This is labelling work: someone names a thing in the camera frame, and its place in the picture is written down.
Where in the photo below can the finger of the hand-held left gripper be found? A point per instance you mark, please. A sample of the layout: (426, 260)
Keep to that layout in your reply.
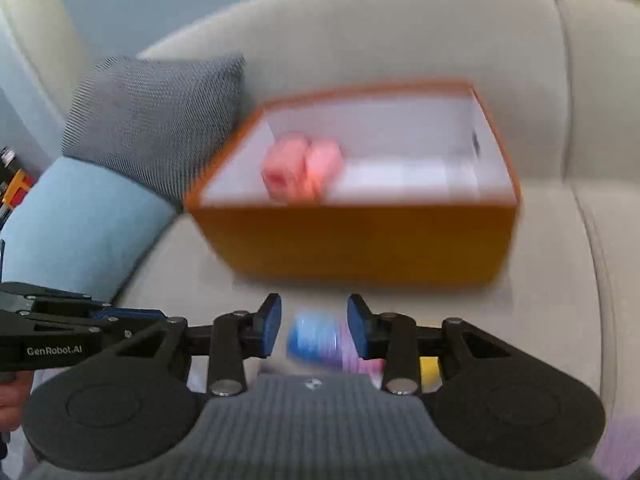
(130, 316)

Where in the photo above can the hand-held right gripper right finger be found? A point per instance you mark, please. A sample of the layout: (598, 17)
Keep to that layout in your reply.
(357, 330)

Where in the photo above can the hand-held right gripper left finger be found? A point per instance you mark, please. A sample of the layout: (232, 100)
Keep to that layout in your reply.
(270, 330)

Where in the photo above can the small blue white container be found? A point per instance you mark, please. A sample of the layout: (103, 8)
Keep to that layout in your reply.
(312, 337)

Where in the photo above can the orange cardboard box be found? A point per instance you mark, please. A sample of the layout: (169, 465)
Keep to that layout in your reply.
(350, 245)

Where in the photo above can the person's left hand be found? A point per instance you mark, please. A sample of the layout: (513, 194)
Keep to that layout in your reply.
(12, 405)

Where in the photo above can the yellow tape measure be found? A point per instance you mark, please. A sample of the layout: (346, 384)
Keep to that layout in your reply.
(430, 372)

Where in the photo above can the light blue pillow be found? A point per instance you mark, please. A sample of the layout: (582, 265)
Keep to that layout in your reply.
(75, 225)

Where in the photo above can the orange yellow object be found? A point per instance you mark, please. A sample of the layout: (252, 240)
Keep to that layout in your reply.
(15, 187)

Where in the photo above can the pink round object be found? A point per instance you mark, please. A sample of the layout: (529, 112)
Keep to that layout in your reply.
(300, 167)

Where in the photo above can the grey houndstooth pillow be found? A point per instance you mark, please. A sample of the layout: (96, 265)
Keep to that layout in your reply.
(150, 120)

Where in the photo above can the purple fuzzy blanket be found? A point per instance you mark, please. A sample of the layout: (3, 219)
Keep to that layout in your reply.
(620, 445)

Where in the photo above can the beige sofa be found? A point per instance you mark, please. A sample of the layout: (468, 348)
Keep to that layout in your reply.
(400, 30)

